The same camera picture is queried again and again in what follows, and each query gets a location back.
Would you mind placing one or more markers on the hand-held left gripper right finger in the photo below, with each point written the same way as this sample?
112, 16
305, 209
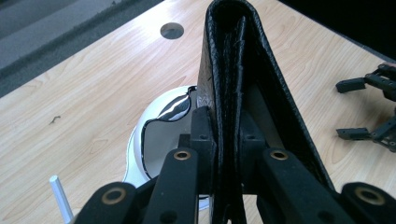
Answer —
250, 140

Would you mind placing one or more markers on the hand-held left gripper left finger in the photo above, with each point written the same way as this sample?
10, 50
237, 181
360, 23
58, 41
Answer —
202, 140

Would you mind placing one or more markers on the black leather wallet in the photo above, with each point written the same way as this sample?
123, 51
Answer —
232, 62

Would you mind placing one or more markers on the white round device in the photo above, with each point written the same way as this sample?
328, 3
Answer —
162, 140

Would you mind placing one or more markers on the white antenna rod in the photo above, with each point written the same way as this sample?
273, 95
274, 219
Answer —
60, 196

